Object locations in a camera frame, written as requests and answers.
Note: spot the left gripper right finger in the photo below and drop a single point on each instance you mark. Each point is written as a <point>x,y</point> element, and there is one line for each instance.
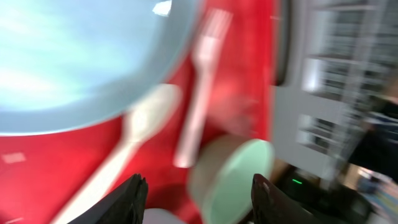
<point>272,206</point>

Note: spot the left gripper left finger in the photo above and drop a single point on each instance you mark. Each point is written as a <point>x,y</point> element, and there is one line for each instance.
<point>124,205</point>

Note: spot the light blue bowl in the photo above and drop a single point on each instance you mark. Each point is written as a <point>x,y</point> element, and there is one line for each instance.
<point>160,216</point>

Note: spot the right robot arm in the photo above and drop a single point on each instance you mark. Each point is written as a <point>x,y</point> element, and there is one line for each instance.
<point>368,191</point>

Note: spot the grey dishwasher rack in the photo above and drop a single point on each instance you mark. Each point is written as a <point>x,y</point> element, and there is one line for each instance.
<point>336,58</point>

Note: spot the mint green bowl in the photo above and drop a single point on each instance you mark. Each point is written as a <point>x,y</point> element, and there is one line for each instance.
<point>221,180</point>

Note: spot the red serving tray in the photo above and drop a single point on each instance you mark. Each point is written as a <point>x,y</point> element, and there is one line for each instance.
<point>39,174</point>

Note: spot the cream plastic spoon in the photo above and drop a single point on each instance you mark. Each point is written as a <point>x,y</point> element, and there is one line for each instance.
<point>141,122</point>

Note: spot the light blue plate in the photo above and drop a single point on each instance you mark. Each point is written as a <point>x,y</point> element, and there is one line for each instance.
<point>68,64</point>

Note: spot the cream plastic fork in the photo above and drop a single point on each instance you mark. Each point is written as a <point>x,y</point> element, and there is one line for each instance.
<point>206,53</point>

